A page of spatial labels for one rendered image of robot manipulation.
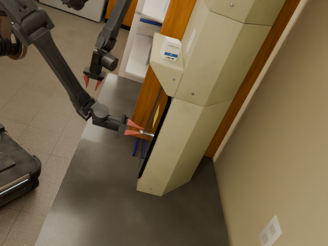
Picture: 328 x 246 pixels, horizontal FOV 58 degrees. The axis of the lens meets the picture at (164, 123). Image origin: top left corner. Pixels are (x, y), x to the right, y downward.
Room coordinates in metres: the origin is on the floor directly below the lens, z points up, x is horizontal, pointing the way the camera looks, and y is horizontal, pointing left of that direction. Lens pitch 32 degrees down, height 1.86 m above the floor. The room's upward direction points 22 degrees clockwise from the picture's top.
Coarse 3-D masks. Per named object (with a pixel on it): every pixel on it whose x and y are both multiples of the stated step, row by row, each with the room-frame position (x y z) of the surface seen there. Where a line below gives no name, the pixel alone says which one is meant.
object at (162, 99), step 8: (160, 96) 1.13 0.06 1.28; (168, 96) 0.94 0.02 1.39; (160, 104) 1.05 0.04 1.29; (160, 112) 0.97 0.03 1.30; (152, 120) 1.10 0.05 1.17; (160, 120) 0.91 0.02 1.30; (152, 128) 1.01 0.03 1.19; (144, 136) 1.16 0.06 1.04; (152, 136) 0.94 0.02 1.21; (144, 144) 1.06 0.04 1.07; (152, 144) 0.91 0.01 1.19; (144, 152) 0.97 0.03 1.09; (144, 160) 0.91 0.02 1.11
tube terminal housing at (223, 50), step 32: (224, 32) 0.92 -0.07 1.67; (256, 32) 1.02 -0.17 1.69; (192, 64) 0.91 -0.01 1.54; (224, 64) 0.93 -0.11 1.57; (192, 96) 0.92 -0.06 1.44; (224, 96) 1.02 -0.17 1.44; (192, 128) 0.93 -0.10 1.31; (160, 160) 0.91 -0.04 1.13; (192, 160) 1.02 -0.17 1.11; (160, 192) 0.92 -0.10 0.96
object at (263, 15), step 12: (216, 0) 0.91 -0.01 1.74; (228, 0) 0.91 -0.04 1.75; (240, 0) 0.92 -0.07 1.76; (252, 0) 0.93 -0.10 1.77; (264, 0) 0.97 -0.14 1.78; (276, 0) 1.04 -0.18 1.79; (216, 12) 0.91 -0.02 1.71; (228, 12) 0.92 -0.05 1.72; (240, 12) 0.92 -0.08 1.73; (252, 12) 0.94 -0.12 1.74; (264, 12) 1.00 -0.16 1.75; (276, 12) 1.07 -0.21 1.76; (264, 24) 1.04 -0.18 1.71
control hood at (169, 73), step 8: (160, 40) 1.12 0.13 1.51; (152, 48) 1.01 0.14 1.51; (160, 48) 1.03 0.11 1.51; (152, 56) 0.93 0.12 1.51; (160, 56) 0.96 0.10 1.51; (152, 64) 0.89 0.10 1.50; (160, 64) 0.89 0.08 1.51; (168, 64) 0.91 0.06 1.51; (176, 64) 0.94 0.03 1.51; (160, 72) 0.89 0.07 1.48; (168, 72) 0.90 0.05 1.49; (176, 72) 0.90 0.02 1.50; (160, 80) 0.89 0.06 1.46; (168, 80) 0.90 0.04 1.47; (176, 80) 0.90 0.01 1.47; (168, 88) 0.90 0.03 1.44; (176, 88) 0.90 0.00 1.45
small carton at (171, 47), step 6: (168, 42) 0.95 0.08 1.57; (174, 42) 0.96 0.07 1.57; (180, 42) 0.99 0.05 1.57; (162, 48) 0.98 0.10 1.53; (168, 48) 0.95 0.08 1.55; (174, 48) 0.96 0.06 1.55; (180, 48) 0.97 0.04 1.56; (162, 54) 0.96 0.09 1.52; (168, 54) 0.95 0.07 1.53; (174, 54) 0.96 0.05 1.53; (174, 60) 0.96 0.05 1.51
